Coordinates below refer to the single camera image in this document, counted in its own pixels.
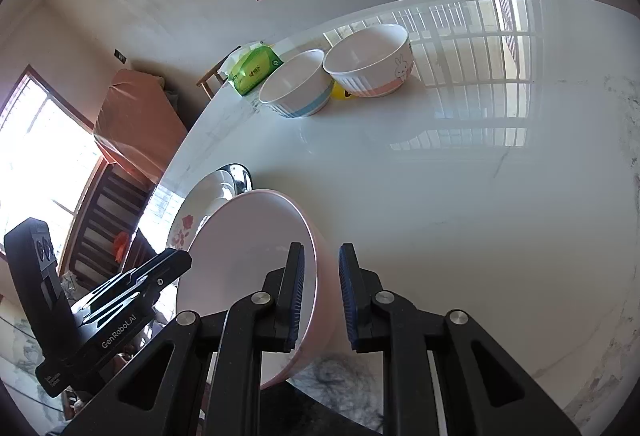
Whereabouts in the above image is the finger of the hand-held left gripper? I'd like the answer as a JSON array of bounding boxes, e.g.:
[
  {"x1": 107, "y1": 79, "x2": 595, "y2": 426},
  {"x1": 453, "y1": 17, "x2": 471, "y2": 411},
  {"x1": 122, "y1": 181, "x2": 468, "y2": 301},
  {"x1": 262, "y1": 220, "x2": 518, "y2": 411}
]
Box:
[{"x1": 107, "y1": 250, "x2": 193, "y2": 299}]

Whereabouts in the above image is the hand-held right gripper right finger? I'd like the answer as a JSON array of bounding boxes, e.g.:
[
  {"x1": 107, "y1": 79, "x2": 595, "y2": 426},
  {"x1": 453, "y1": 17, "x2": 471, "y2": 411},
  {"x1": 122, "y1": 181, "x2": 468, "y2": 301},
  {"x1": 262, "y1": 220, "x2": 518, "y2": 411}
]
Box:
[{"x1": 338, "y1": 243, "x2": 583, "y2": 436}]

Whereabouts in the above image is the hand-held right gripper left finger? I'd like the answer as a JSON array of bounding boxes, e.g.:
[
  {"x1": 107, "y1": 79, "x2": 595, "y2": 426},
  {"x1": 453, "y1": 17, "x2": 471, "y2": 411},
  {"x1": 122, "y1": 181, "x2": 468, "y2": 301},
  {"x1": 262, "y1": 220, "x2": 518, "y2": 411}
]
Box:
[{"x1": 60, "y1": 242, "x2": 306, "y2": 436}]

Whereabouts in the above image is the large pink bowl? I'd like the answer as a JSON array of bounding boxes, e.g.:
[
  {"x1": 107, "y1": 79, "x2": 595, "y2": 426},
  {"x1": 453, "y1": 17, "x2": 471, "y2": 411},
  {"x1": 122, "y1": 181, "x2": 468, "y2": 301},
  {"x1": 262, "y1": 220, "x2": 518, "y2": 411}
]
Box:
[{"x1": 175, "y1": 188, "x2": 332, "y2": 392}]

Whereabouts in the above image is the white floral dish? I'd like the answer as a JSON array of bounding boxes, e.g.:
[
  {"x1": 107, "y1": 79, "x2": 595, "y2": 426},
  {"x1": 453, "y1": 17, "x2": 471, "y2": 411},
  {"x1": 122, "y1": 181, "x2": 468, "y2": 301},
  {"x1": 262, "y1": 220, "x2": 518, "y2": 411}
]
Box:
[{"x1": 165, "y1": 168, "x2": 241, "y2": 257}]

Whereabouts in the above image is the blue patterned plate dark rim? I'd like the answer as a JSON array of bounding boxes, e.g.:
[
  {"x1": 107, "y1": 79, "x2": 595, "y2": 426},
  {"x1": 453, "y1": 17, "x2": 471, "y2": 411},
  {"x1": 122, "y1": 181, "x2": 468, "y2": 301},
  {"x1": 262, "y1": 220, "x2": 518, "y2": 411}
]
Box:
[{"x1": 220, "y1": 163, "x2": 252, "y2": 197}]

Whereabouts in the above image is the orange cloth covered furniture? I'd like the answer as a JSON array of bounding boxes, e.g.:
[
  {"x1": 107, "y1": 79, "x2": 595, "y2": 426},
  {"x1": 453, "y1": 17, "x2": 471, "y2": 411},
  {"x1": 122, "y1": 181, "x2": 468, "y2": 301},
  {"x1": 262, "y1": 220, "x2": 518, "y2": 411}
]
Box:
[{"x1": 92, "y1": 68, "x2": 189, "y2": 183}]

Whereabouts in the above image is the light wooden chair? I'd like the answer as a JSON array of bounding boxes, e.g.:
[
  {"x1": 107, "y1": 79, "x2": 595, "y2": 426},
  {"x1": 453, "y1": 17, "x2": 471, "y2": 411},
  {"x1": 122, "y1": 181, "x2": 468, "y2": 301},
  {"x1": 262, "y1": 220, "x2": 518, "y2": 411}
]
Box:
[{"x1": 196, "y1": 46, "x2": 242, "y2": 98}]

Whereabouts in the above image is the white bowl blue stripe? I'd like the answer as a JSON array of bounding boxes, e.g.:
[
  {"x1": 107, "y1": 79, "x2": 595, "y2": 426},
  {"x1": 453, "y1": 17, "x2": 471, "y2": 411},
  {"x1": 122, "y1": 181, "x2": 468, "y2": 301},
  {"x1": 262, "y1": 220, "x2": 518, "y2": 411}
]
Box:
[{"x1": 258, "y1": 49, "x2": 335, "y2": 119}]

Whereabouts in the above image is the green tissue pack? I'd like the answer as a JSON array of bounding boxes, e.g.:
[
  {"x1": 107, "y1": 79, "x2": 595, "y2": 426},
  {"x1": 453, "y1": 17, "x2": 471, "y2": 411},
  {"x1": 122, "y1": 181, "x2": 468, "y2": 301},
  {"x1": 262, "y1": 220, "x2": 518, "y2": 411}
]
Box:
[{"x1": 227, "y1": 42, "x2": 285, "y2": 96}]

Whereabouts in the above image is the white bowl rabbit print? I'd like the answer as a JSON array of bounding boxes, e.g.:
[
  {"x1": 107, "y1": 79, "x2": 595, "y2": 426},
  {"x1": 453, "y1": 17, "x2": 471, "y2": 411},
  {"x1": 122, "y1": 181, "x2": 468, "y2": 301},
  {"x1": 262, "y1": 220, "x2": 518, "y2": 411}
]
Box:
[{"x1": 322, "y1": 23, "x2": 415, "y2": 99}]

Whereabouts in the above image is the side window wooden frame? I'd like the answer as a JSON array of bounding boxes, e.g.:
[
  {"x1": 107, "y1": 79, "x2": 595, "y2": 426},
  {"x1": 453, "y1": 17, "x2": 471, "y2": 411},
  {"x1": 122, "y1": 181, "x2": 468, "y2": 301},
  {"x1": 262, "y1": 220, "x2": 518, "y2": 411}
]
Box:
[{"x1": 0, "y1": 64, "x2": 108, "y2": 277}]

